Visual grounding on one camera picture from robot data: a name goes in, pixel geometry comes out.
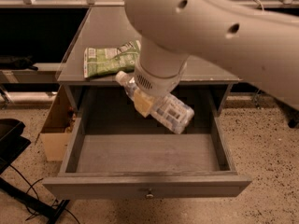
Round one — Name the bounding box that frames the black stand with cables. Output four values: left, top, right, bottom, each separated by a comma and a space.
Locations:
0, 119, 81, 224

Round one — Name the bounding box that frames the blue plastic water bottle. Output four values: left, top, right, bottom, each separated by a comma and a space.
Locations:
116, 71, 194, 134

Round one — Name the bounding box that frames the metal drawer knob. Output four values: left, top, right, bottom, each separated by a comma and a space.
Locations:
145, 189, 154, 199

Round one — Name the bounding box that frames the green snack bag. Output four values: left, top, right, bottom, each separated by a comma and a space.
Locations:
83, 40, 141, 78

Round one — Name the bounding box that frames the grey open top drawer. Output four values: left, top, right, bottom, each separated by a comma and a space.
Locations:
42, 86, 252, 200

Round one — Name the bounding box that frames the cardboard box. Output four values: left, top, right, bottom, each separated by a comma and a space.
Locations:
40, 86, 76, 161

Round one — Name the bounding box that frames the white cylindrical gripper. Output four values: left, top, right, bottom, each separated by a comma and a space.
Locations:
134, 61, 187, 118

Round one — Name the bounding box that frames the white cable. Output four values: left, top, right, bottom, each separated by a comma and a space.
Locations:
251, 0, 265, 12

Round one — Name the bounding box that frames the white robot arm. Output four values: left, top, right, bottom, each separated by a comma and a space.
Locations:
124, 0, 299, 109

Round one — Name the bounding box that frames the black cloth on shelf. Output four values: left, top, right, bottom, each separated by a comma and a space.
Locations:
0, 55, 38, 71

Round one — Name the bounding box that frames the grey cabinet with counter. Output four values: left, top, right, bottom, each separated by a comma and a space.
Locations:
57, 6, 240, 113

